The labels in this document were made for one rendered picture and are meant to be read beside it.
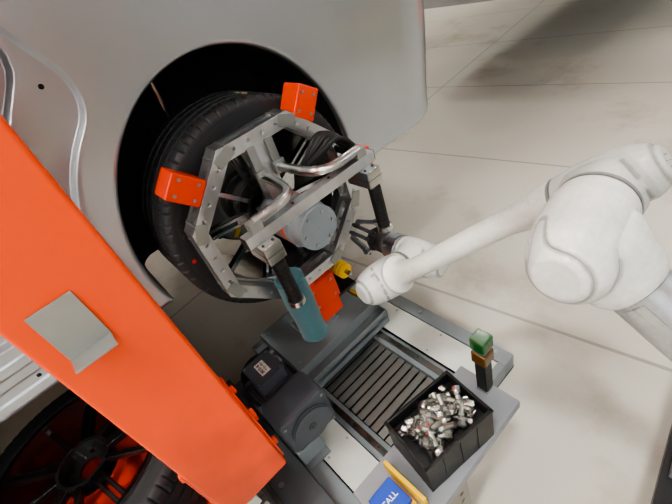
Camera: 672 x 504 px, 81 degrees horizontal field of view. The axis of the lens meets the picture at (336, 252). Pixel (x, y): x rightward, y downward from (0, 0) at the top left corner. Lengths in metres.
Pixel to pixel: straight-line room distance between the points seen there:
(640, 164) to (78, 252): 0.83
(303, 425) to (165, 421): 0.59
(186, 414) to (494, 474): 1.04
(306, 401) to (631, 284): 0.91
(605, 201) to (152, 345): 0.72
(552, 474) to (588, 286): 0.98
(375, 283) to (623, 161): 0.59
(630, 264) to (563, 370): 1.08
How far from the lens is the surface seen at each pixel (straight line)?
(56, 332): 0.65
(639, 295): 0.72
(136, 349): 0.70
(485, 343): 0.97
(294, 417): 1.28
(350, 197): 1.33
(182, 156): 1.10
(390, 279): 1.05
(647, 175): 0.79
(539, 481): 1.54
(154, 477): 1.28
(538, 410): 1.64
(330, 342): 1.62
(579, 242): 0.65
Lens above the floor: 1.44
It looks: 37 degrees down
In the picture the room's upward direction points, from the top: 20 degrees counter-clockwise
